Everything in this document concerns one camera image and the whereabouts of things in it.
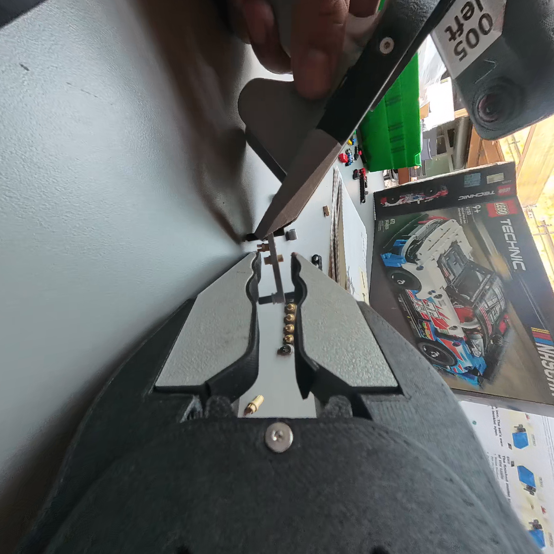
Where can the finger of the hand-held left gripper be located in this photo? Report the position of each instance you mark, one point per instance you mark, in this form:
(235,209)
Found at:
(303,181)

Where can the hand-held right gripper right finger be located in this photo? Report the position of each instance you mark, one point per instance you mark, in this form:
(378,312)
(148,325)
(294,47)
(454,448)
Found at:
(342,342)

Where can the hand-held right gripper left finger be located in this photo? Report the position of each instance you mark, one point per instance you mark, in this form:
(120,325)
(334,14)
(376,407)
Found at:
(207,337)

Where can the grey lego beam with pins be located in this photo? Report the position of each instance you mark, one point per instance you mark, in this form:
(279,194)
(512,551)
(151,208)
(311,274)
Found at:
(277,277)

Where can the red lego piece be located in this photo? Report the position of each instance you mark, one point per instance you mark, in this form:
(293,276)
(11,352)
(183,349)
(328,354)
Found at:
(345,157)

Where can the small grey lego piece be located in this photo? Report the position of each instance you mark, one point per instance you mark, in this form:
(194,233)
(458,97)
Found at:
(292,234)

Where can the small black lego piece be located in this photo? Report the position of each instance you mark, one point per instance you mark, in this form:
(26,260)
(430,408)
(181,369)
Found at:
(318,260)

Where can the single tan lego pin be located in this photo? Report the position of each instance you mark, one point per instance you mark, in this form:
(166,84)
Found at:
(254,405)

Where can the black car-printed lego box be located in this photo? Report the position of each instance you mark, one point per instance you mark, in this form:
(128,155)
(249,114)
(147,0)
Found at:
(467,281)

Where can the person's left hand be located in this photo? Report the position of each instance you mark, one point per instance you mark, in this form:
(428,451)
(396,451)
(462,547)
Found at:
(316,43)

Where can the green plastic bin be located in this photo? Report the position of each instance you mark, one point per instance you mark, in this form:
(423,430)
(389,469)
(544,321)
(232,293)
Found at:
(389,130)

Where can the white printed paper sheet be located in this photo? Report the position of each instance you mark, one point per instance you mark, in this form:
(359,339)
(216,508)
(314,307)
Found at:
(489,454)

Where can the wooden frame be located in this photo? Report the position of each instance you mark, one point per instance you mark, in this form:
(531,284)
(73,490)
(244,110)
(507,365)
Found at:
(536,164)

